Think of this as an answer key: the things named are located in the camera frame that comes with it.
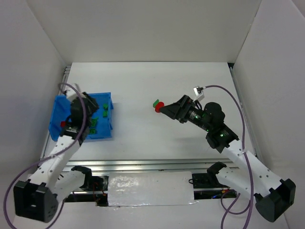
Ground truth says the green square lego brick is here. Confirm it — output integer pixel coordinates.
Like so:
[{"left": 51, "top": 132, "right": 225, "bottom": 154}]
[{"left": 91, "top": 118, "right": 98, "bottom": 127}]

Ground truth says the green sloped lego brick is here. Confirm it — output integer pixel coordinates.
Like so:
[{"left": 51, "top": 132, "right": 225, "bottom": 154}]
[{"left": 90, "top": 128, "right": 97, "bottom": 135}]

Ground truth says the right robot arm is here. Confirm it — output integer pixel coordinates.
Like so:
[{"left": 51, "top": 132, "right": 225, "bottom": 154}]
[{"left": 158, "top": 95, "right": 296, "bottom": 222}]

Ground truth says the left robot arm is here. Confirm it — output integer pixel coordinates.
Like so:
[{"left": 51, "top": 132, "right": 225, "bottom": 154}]
[{"left": 13, "top": 92, "right": 99, "bottom": 223}]

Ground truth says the blue bin left compartment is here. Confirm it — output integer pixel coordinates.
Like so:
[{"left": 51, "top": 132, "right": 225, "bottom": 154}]
[{"left": 49, "top": 95, "right": 77, "bottom": 142}]

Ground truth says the blue bin compartment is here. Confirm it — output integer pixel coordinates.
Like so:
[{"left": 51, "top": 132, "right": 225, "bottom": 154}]
[
  {"left": 49, "top": 95, "right": 77, "bottom": 142},
  {"left": 86, "top": 92, "right": 113, "bottom": 140}
]

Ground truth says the red round lego brick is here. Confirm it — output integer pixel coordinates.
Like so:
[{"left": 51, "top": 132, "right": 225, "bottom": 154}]
[{"left": 155, "top": 102, "right": 164, "bottom": 113}]

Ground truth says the green lego in bin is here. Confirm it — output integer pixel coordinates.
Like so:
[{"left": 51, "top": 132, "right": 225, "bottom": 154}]
[{"left": 103, "top": 104, "right": 109, "bottom": 110}]

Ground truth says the blue bin right compartment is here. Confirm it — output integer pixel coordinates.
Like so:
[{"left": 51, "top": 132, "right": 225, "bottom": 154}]
[{"left": 86, "top": 92, "right": 113, "bottom": 140}]

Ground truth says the silver foil tape sheet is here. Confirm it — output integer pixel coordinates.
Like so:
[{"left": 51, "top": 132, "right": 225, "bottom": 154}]
[{"left": 108, "top": 171, "right": 195, "bottom": 207}]

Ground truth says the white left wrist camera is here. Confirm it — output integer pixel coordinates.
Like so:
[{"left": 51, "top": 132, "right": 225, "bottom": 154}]
[{"left": 64, "top": 83, "right": 81, "bottom": 102}]

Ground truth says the aluminium table rail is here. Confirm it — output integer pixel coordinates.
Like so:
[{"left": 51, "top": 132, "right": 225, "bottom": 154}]
[{"left": 63, "top": 158, "right": 237, "bottom": 173}]

